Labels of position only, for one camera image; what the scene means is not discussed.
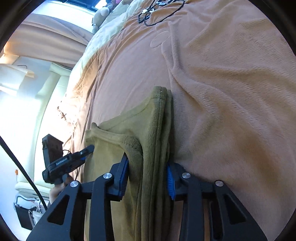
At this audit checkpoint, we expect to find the mustard brown printed t-shirt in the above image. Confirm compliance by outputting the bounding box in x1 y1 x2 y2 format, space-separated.
84 86 172 240

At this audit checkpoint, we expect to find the person's left hand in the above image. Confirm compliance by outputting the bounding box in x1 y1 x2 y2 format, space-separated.
49 176 73 204

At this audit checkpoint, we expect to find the cream padded headboard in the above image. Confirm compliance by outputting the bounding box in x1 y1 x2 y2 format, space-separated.
15 57 71 196

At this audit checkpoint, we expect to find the white hanging shirt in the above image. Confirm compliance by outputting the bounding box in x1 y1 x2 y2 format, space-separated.
0 64 35 90

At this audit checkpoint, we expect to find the left pink curtain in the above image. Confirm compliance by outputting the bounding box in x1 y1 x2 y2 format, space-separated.
4 14 93 68

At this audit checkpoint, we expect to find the orange bed blanket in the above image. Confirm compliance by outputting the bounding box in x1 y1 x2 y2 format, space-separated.
58 1 295 240

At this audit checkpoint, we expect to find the cream quilt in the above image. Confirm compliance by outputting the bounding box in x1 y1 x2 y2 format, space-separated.
66 1 143 96

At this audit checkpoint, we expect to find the black cable on bed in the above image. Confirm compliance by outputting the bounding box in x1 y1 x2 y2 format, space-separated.
137 0 186 27

